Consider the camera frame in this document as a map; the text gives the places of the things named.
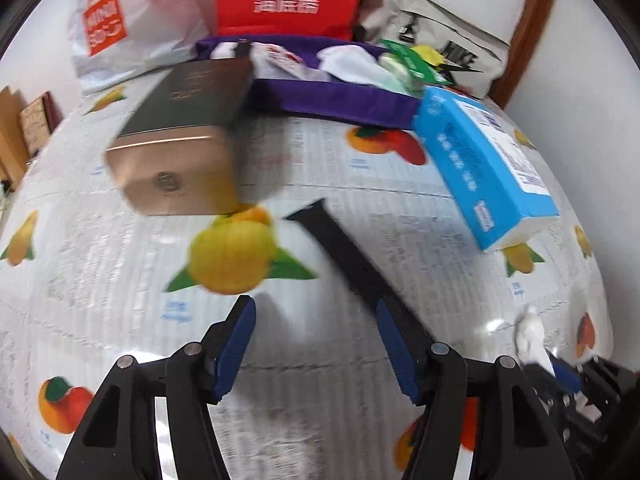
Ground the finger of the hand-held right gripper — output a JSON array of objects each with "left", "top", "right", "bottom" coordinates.
[{"left": 547, "top": 352, "right": 587, "bottom": 397}]

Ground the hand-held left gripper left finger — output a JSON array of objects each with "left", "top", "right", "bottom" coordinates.
[{"left": 55, "top": 295, "right": 258, "bottom": 480}]

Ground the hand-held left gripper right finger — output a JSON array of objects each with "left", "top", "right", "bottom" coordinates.
[{"left": 375, "top": 297, "right": 576, "bottom": 480}]

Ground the black watch strap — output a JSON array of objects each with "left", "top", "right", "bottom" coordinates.
[{"left": 285, "top": 198, "right": 426, "bottom": 332}]

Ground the mint green cloth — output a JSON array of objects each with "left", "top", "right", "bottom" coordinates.
[{"left": 377, "top": 54, "right": 416, "bottom": 93}]

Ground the fruit print bed sheet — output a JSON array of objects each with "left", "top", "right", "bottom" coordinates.
[{"left": 0, "top": 77, "right": 617, "bottom": 480}]

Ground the dark green gold box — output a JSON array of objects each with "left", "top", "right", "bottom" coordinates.
[{"left": 104, "top": 55, "right": 253, "bottom": 217}]

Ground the blue tissue box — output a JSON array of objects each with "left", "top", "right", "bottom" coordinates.
[{"left": 412, "top": 86, "right": 562, "bottom": 253}]

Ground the purple fabric tray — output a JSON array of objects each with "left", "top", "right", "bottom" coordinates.
[{"left": 194, "top": 35, "right": 426, "bottom": 129}]

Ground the white red printed packet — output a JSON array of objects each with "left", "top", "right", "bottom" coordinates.
[{"left": 252, "top": 42, "right": 333, "bottom": 83}]

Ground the green packet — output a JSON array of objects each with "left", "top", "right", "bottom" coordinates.
[{"left": 380, "top": 37, "right": 452, "bottom": 86}]

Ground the brown patterned box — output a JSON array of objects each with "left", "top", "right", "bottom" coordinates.
[{"left": 20, "top": 91, "right": 64, "bottom": 159}]

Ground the wooden headboard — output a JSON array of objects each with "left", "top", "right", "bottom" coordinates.
[{"left": 0, "top": 85, "right": 29, "bottom": 187}]

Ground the grey fabric bag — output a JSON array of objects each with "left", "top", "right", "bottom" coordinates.
[{"left": 357, "top": 0, "right": 512, "bottom": 101}]

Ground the white plastic shopping bag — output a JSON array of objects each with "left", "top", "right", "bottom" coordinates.
[{"left": 67, "top": 0, "right": 211, "bottom": 93}]

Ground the wooden door frame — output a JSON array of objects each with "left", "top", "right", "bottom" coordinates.
[{"left": 500, "top": 0, "right": 562, "bottom": 111}]

